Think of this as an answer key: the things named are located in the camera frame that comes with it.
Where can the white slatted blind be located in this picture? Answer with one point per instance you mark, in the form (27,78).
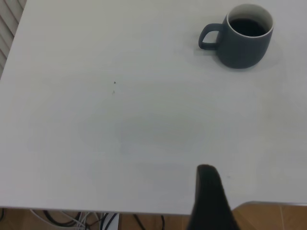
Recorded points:
(7,28)

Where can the white power strip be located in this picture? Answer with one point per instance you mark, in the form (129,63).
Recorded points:
(115,225)

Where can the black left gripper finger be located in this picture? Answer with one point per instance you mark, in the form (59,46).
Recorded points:
(211,203)

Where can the dark grey ceramic mug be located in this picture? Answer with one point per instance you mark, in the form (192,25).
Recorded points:
(242,50)

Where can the dark coffee liquid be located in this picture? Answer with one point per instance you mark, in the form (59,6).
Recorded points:
(248,27)

